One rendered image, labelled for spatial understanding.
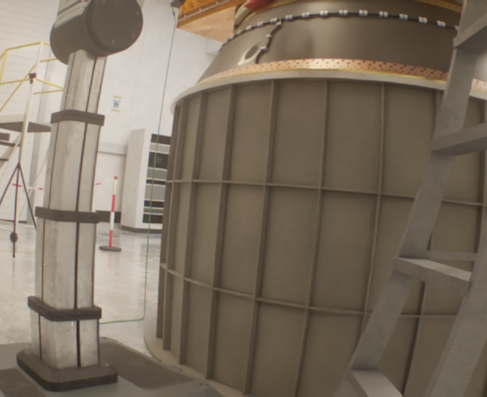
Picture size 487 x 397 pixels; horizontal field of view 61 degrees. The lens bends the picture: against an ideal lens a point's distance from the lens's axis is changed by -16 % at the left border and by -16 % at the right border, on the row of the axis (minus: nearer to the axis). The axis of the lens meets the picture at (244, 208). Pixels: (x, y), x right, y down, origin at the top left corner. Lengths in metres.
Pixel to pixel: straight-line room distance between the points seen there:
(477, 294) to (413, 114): 0.87
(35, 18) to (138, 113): 3.28
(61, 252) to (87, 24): 0.50
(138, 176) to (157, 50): 3.02
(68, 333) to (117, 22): 0.70
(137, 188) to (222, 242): 7.54
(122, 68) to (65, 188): 9.19
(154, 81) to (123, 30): 9.47
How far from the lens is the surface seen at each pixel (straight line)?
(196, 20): 2.80
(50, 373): 1.06
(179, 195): 2.08
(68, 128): 1.04
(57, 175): 1.05
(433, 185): 1.23
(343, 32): 1.78
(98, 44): 1.05
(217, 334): 1.81
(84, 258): 1.06
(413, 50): 1.72
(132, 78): 10.27
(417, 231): 1.22
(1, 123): 6.33
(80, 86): 1.07
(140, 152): 9.32
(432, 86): 1.56
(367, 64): 1.62
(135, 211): 9.27
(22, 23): 9.42
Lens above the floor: 0.70
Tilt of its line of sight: level
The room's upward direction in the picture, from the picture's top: 5 degrees clockwise
